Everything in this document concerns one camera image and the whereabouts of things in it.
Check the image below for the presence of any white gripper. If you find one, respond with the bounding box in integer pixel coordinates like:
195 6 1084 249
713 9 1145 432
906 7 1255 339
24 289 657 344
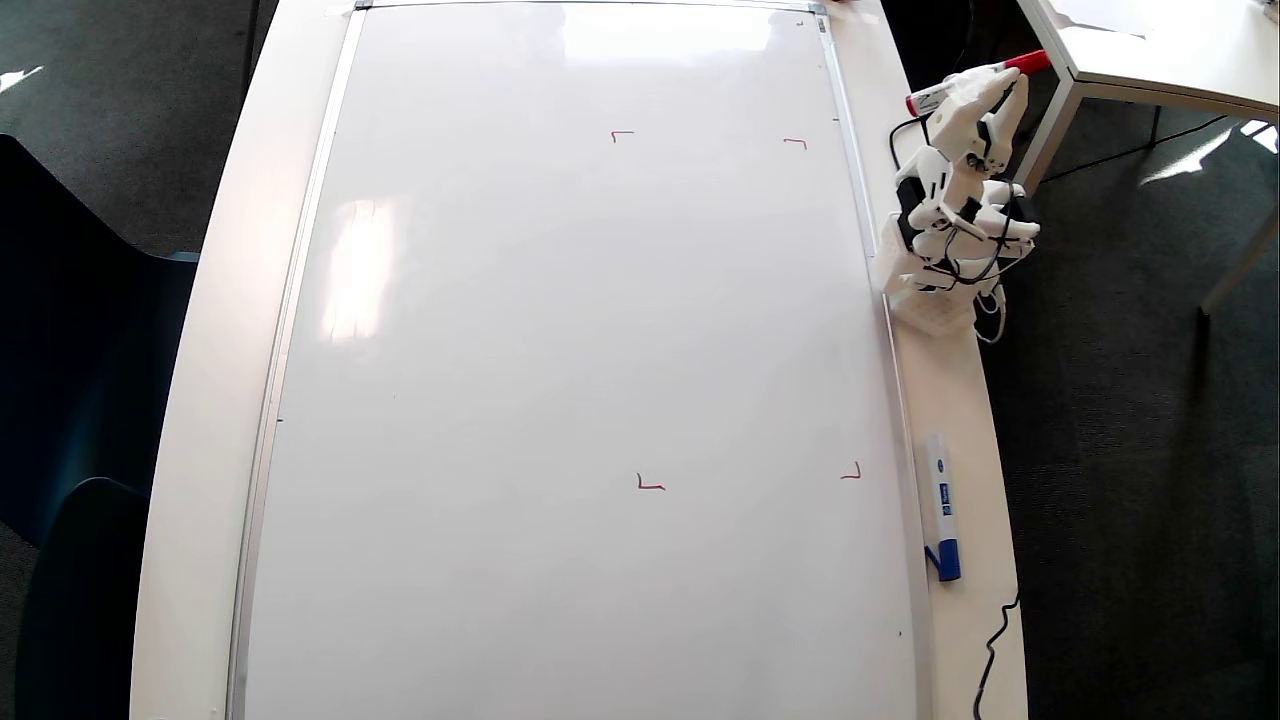
928 66 1032 175

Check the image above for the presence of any blue whiteboard marker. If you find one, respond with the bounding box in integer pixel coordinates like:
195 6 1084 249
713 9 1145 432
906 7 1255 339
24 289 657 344
922 432 963 584

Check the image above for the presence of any white side table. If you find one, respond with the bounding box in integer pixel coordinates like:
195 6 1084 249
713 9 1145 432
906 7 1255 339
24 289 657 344
985 0 1280 316

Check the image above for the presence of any dark blue chair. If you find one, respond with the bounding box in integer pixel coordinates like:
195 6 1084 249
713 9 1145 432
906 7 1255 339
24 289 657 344
0 135 201 546
15 478 153 720

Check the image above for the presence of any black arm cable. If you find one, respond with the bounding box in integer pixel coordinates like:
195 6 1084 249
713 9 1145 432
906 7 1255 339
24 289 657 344
888 112 1031 291

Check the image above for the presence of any black floor cable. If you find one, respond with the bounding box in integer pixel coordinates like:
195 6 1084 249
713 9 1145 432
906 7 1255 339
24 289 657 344
1040 115 1236 184

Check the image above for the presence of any white cable at base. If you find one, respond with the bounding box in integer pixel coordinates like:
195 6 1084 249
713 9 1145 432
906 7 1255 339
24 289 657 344
975 285 1007 346

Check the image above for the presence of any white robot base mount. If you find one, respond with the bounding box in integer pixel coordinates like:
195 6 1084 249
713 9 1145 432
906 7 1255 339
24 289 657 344
868 215 986 338

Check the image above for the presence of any white whiteboard with metal frame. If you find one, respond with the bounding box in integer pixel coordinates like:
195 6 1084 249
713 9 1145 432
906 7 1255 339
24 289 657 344
225 0 936 720

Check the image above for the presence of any black cable on table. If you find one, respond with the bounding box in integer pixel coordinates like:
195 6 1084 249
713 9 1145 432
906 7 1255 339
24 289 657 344
972 592 1021 720

